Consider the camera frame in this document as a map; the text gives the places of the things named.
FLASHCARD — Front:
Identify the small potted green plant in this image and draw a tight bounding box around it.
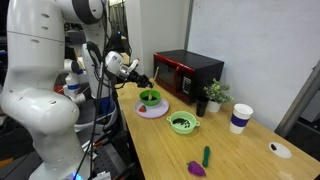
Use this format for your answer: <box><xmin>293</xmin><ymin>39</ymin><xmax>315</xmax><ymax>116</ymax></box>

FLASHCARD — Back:
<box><xmin>203</xmin><ymin>79</ymin><xmax>234</xmax><ymax>113</ymax></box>

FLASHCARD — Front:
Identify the red black microwave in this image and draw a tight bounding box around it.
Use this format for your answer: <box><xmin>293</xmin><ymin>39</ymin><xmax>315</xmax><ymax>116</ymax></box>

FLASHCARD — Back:
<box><xmin>153</xmin><ymin>50</ymin><xmax>224</xmax><ymax>104</ymax></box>

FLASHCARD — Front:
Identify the mint green strainer bowl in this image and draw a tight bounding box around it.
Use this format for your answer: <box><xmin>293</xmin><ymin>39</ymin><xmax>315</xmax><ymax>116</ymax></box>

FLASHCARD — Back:
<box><xmin>166</xmin><ymin>111</ymin><xmax>200</xmax><ymax>135</ymax></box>

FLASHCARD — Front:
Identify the teal toy cucumber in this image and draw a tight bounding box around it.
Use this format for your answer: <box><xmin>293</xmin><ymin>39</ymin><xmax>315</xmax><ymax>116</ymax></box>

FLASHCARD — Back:
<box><xmin>202</xmin><ymin>146</ymin><xmax>211</xmax><ymax>167</ymax></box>

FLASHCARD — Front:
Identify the dark green bowl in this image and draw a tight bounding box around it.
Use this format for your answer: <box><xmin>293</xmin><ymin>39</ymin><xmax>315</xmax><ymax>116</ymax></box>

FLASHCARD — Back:
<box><xmin>139</xmin><ymin>90</ymin><xmax>161</xmax><ymax>106</ymax></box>

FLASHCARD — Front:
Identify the lilac round plate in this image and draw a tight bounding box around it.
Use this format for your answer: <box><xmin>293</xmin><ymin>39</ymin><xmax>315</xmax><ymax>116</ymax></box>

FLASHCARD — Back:
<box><xmin>135</xmin><ymin>99</ymin><xmax>169</xmax><ymax>119</ymax></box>

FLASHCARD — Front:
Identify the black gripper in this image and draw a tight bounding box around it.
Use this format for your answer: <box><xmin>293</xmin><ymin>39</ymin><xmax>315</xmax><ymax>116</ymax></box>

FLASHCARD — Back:
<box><xmin>127</xmin><ymin>71</ymin><xmax>152</xmax><ymax>88</ymax></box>

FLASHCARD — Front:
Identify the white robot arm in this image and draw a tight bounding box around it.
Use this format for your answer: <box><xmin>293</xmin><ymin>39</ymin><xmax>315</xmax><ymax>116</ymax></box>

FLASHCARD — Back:
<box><xmin>1</xmin><ymin>0</ymin><xmax>152</xmax><ymax>180</ymax></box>

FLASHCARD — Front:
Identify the big beige plastic spoon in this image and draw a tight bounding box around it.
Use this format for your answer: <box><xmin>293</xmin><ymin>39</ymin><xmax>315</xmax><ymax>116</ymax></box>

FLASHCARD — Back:
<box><xmin>148</xmin><ymin>66</ymin><xmax>160</xmax><ymax>101</ymax></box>

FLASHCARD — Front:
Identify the black plastic cup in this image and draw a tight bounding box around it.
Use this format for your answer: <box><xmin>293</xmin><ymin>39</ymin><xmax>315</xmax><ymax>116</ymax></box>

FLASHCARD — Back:
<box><xmin>196</xmin><ymin>96</ymin><xmax>208</xmax><ymax>117</ymax></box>

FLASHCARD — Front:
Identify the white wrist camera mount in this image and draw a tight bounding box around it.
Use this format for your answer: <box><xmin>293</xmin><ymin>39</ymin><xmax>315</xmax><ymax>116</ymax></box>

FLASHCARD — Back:
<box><xmin>119</xmin><ymin>58</ymin><xmax>139</xmax><ymax>78</ymax></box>

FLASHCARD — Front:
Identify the white table cable grommet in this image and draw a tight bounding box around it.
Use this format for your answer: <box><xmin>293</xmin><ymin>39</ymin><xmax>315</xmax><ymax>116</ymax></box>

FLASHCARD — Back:
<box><xmin>268</xmin><ymin>142</ymin><xmax>292</xmax><ymax>159</ymax></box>

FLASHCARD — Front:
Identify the white paper cup blue band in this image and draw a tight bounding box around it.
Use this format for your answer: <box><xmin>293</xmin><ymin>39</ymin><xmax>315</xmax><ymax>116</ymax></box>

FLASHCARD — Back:
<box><xmin>229</xmin><ymin>103</ymin><xmax>253</xmax><ymax>134</ymax></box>

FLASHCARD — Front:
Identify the red toy strawberry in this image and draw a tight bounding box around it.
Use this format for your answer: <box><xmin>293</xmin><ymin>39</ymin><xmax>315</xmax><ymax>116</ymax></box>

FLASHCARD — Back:
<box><xmin>139</xmin><ymin>105</ymin><xmax>147</xmax><ymax>112</ymax></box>

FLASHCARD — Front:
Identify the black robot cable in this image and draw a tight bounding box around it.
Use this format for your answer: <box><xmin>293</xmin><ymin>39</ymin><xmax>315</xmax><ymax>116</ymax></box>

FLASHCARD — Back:
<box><xmin>71</xmin><ymin>0</ymin><xmax>129</xmax><ymax>180</ymax></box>

